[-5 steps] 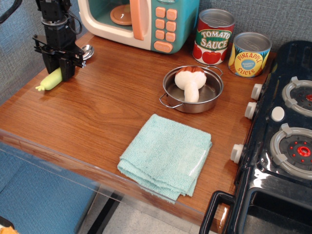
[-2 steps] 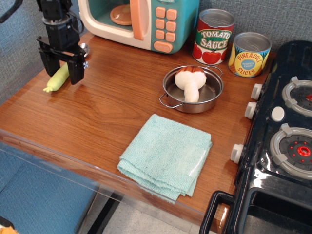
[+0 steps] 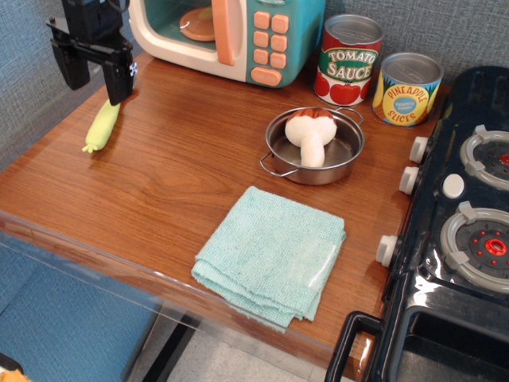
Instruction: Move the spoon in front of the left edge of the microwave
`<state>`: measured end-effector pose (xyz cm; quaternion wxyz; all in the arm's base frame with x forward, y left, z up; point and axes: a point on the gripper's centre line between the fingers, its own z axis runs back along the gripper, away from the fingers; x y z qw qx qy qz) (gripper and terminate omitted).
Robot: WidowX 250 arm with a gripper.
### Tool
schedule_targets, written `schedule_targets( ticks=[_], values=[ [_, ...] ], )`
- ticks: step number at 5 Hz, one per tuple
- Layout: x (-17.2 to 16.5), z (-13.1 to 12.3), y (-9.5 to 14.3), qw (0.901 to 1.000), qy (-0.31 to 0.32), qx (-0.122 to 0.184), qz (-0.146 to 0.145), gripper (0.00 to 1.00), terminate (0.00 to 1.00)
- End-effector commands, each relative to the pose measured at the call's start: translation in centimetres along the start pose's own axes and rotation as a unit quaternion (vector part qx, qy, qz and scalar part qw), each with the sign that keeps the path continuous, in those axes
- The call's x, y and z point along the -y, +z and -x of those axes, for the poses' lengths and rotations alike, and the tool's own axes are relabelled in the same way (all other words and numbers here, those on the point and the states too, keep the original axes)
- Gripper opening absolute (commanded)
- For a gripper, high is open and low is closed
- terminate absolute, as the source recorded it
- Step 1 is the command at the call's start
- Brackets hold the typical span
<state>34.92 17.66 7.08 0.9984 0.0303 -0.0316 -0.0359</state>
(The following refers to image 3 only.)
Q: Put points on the light blue folded cloth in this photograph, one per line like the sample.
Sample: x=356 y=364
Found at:
x=271 y=257

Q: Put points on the spoon with yellow-green handle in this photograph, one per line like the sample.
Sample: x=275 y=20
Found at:
x=101 y=128

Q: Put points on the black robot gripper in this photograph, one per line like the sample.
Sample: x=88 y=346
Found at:
x=91 y=30

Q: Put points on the toy microwave teal and cream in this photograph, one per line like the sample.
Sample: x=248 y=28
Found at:
x=265 y=43

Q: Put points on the black toy stove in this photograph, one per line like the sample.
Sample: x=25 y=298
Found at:
x=445 y=301

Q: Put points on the orange microwave turntable plate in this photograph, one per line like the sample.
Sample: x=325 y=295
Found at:
x=197 y=24

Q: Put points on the orange plush object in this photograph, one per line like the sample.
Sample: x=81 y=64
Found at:
x=11 y=371

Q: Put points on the white plush mushroom toy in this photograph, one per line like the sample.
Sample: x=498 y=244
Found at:
x=311 y=129

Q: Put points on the small steel pot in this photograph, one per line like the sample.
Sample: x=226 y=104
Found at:
x=284 y=158

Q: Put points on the pineapple slices can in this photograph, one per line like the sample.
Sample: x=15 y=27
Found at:
x=407 y=87

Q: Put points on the tomato sauce can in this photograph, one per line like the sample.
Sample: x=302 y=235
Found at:
x=350 y=49

